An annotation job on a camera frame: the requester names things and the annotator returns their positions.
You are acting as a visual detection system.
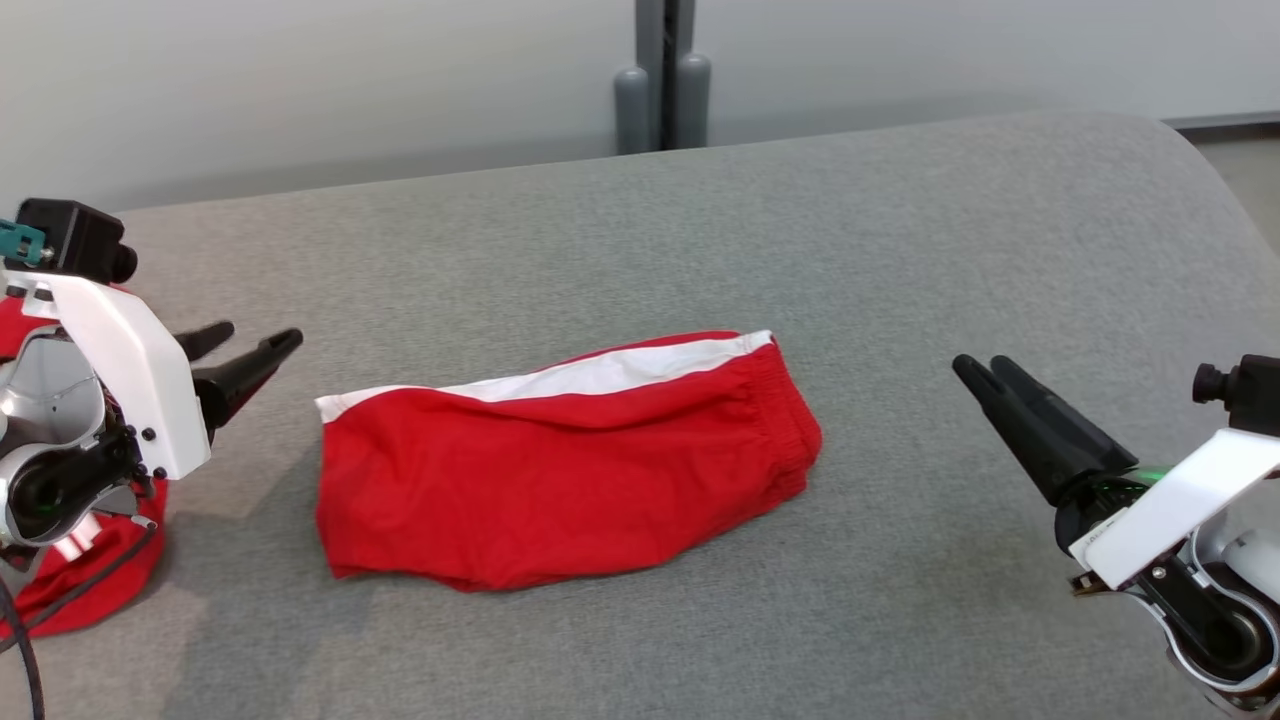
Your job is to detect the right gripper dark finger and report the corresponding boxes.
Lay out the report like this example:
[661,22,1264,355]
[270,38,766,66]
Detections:
[990,355,1139,473]
[952,355,1086,506]

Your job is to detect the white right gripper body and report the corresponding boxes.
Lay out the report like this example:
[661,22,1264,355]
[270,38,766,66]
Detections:
[1055,428,1280,591]

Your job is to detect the red shorts white side stripe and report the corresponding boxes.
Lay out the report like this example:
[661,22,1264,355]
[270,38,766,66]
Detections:
[315,330,824,593]

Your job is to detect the red basketball jersey white sleeves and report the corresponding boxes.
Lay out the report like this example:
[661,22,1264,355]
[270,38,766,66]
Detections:
[0,290,169,641]

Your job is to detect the grey partition post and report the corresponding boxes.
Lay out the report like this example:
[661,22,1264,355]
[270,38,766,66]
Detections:
[613,0,713,156]

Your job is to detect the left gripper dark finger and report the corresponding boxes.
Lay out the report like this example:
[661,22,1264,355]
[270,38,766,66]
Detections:
[192,328,304,433]
[175,321,236,363]

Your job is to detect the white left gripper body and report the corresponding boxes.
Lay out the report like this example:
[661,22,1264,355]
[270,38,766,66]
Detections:
[5,270,213,481]

